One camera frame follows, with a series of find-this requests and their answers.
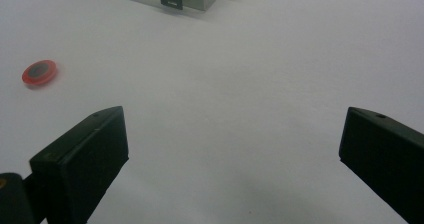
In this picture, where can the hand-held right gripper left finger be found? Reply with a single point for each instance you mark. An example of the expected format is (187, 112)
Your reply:
(83, 160)

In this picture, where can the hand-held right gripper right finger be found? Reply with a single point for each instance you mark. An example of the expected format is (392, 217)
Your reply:
(386, 157)

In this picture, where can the red round chip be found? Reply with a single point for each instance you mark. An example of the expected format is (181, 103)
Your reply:
(39, 72)

